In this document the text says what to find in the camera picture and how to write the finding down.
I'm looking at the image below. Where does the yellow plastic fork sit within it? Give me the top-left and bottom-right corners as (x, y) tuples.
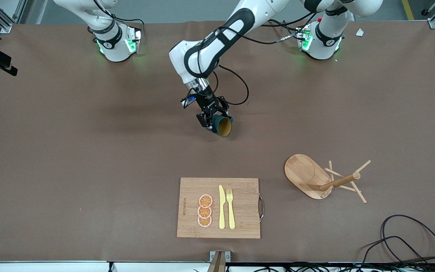
(226, 188), (236, 230)

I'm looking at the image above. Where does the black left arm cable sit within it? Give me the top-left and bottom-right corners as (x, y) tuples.
(199, 11), (316, 107)

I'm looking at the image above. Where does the yellow plastic knife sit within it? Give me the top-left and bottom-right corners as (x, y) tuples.
(218, 185), (226, 230)

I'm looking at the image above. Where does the wooden mug tree stand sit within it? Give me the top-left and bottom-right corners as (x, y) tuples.
(284, 154), (372, 204)

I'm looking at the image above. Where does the bamboo cutting board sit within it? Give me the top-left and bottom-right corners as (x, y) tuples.
(176, 177), (265, 239)

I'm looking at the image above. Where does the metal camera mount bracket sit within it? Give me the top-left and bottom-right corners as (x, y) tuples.
(208, 250), (231, 272)

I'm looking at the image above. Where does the black base cable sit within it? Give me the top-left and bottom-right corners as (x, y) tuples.
(109, 14), (145, 37)
(265, 19), (301, 40)

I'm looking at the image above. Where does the orange slice toy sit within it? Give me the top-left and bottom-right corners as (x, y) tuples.
(198, 193), (214, 209)

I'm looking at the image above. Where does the teal ribbed mug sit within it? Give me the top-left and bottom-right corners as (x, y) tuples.
(211, 114), (234, 138)

